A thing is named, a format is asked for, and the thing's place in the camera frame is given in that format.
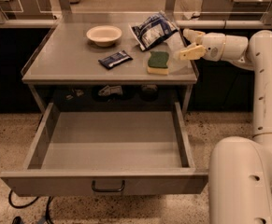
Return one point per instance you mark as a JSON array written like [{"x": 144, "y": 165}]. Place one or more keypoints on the blue white chip bag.
[{"x": 156, "y": 29}]

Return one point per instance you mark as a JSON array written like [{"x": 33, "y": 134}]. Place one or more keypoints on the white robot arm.
[{"x": 240, "y": 169}]

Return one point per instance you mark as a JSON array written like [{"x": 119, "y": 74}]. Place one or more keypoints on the black metal drawer handle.
[{"x": 108, "y": 186}]

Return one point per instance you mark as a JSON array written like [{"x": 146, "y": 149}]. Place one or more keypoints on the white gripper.
[{"x": 213, "y": 46}]

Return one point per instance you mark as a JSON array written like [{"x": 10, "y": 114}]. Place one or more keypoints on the open grey top drawer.
[{"x": 147, "y": 149}]

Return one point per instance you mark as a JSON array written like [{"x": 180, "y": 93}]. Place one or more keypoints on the green yellow sponge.
[{"x": 157, "y": 63}]

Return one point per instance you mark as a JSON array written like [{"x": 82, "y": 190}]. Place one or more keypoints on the grey metal drawer cabinet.
[{"x": 68, "y": 58}]

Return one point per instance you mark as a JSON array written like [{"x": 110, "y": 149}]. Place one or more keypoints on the grey horizontal rail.
[{"x": 182, "y": 24}]

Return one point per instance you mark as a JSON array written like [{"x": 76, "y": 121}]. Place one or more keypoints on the white ceramic bowl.
[{"x": 104, "y": 35}]

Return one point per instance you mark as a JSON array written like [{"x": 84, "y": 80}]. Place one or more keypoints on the small blue snack packet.
[{"x": 115, "y": 59}]

